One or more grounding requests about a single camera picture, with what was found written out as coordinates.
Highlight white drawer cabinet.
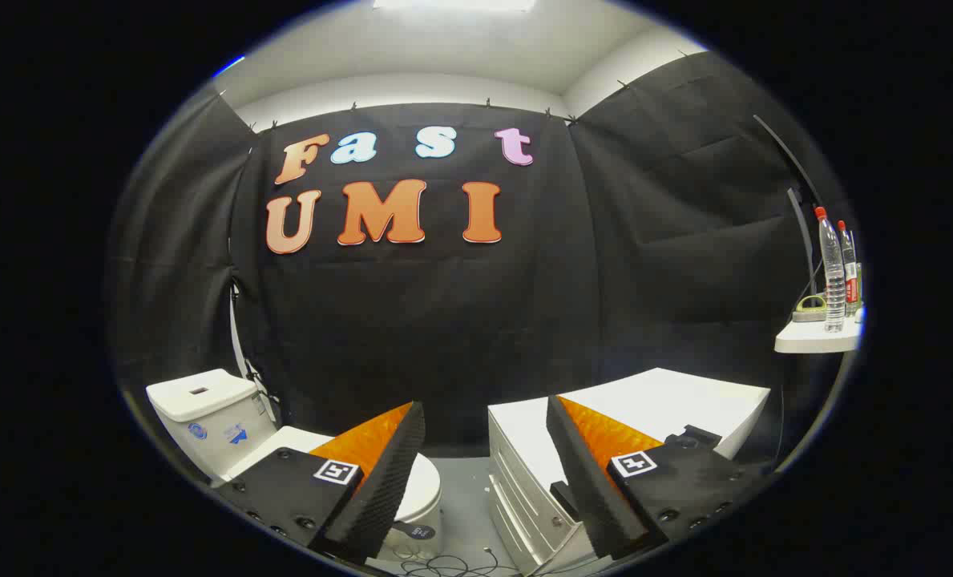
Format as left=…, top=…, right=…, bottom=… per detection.
left=488, top=367, right=772, bottom=575

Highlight black tripod stand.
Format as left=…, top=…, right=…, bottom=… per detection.
left=229, top=275, right=282, bottom=424

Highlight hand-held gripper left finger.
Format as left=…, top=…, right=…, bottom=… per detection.
left=216, top=401, right=427, bottom=565

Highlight black floor cables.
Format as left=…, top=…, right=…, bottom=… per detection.
left=398, top=547, right=525, bottom=577

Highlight white toilet lid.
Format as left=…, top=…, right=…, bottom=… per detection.
left=228, top=426, right=443, bottom=523

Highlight white wall shelf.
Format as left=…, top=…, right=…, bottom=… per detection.
left=774, top=309, right=866, bottom=354

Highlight white toilet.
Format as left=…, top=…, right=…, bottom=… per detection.
left=146, top=369, right=443, bottom=562

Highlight clear water bottle red cap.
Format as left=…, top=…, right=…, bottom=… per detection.
left=814, top=206, right=846, bottom=333
left=837, top=220, right=861, bottom=318

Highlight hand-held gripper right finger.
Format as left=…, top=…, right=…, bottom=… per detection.
left=545, top=394, right=775, bottom=561

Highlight dark curved stand pole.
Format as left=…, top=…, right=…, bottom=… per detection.
left=753, top=114, right=826, bottom=301

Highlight ceiling light panel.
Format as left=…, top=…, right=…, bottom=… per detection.
left=374, top=0, right=538, bottom=12

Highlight black backdrop cloth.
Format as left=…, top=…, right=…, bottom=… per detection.
left=107, top=50, right=854, bottom=462

